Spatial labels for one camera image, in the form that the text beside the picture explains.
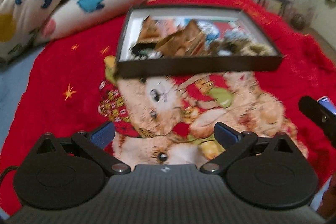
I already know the cream knit scrunchie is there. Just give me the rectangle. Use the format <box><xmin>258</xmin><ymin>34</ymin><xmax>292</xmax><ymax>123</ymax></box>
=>
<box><xmin>240</xmin><ymin>43</ymin><xmax>273</xmax><ymax>56</ymax></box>

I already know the black shallow cardboard box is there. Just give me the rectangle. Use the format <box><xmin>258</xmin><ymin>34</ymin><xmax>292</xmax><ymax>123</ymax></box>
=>
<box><xmin>116</xmin><ymin>5</ymin><xmax>283</xmax><ymax>78</ymax></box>

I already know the black white-trim scrunchie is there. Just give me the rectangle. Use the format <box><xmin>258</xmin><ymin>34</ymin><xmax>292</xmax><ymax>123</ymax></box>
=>
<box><xmin>129</xmin><ymin>43</ymin><xmax>163</xmax><ymax>60</ymax></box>

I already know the brown patterned ball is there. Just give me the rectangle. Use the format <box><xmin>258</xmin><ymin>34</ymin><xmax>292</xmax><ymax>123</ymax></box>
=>
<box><xmin>290</xmin><ymin>14</ymin><xmax>306</xmax><ymax>31</ymax></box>

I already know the brown knit scrunchie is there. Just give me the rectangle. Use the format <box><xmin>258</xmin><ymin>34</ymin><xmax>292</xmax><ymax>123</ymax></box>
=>
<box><xmin>208</xmin><ymin>39</ymin><xmax>250</xmax><ymax>56</ymax></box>

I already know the brown triangular snack packet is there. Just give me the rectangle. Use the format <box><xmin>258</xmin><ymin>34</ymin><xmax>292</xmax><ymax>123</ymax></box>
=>
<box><xmin>137</xmin><ymin>16</ymin><xmax>161</xmax><ymax>43</ymax></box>

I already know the smartphone with lit screen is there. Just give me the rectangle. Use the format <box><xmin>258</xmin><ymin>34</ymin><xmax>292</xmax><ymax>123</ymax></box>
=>
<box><xmin>317</xmin><ymin>96</ymin><xmax>336</xmax><ymax>115</ymax></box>

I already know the chinese history textbook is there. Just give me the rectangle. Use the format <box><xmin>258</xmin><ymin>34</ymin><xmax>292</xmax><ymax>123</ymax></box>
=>
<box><xmin>153</xmin><ymin>18</ymin><xmax>247</xmax><ymax>40</ymax></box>

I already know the person's right hand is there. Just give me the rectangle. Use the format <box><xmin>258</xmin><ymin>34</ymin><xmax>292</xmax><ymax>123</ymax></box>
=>
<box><xmin>317</xmin><ymin>174</ymin><xmax>336</xmax><ymax>219</ymax></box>

